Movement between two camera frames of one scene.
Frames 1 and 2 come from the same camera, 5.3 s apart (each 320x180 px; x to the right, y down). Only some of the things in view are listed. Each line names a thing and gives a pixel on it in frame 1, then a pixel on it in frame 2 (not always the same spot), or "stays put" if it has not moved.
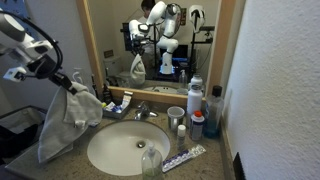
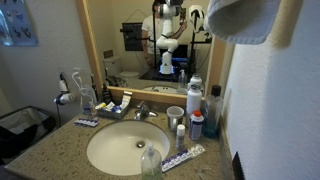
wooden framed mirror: [151, 48] stays put
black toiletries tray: [116, 111] stays put
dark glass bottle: [106, 95] stays put
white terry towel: [68, 118] → [242, 21]
